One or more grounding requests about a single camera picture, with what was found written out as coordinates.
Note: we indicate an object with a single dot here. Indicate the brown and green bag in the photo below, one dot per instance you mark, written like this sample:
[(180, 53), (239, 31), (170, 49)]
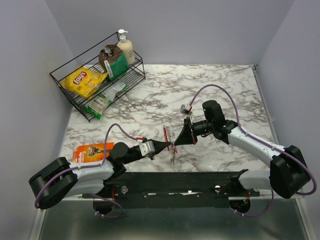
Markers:
[(113, 61)]

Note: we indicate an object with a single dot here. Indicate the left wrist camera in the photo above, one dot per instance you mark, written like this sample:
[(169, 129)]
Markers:
[(146, 148)]

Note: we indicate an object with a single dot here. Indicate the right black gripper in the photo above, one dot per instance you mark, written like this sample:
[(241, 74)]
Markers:
[(187, 137)]

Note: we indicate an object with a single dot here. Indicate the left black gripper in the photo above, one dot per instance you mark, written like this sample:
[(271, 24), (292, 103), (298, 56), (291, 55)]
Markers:
[(158, 146)]

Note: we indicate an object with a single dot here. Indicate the orange box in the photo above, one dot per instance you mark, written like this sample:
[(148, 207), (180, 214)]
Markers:
[(88, 153)]

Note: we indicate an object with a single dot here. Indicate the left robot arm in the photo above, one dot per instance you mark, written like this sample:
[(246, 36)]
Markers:
[(61, 178)]

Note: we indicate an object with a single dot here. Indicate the green white snack packet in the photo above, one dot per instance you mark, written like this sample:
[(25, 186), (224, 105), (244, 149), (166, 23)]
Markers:
[(97, 106)]

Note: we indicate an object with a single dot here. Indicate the yellow Lays chips bag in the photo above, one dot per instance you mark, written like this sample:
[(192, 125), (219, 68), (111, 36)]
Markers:
[(84, 82)]

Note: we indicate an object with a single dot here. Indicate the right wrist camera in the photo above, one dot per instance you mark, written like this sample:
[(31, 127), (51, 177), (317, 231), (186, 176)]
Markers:
[(186, 110)]

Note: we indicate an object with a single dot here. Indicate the steel key organizer red handle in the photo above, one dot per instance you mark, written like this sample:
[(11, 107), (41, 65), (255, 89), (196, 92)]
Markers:
[(168, 137)]

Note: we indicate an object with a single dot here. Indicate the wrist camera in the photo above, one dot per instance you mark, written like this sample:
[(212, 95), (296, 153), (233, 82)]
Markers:
[(186, 110), (146, 148)]

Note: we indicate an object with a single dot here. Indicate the black wire rack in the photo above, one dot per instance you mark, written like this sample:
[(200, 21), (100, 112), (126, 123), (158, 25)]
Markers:
[(89, 59)]

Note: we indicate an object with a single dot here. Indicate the cream lotion pump bottle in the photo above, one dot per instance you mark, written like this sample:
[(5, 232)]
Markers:
[(126, 46)]

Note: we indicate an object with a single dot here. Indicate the white green flat packet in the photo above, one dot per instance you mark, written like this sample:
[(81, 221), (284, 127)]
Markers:
[(110, 93)]

